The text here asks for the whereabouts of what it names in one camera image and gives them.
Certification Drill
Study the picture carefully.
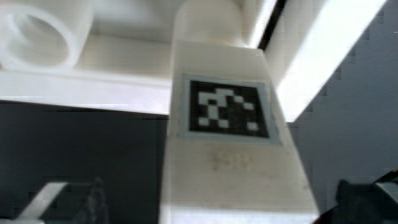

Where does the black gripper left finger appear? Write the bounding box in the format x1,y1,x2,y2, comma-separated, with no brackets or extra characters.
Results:
10,179,109,224

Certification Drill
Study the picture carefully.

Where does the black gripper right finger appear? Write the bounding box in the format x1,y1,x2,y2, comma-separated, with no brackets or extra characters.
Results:
331,169,398,224

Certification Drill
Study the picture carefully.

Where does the white chair leg with tag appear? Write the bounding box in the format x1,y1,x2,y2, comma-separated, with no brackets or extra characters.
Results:
159,0,317,224

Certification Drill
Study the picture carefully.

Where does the white chair seat part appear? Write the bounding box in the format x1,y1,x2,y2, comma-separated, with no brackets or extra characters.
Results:
0,0,276,114

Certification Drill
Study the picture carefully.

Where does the white obstacle wall bar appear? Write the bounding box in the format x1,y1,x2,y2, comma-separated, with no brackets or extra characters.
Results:
264,0,387,122

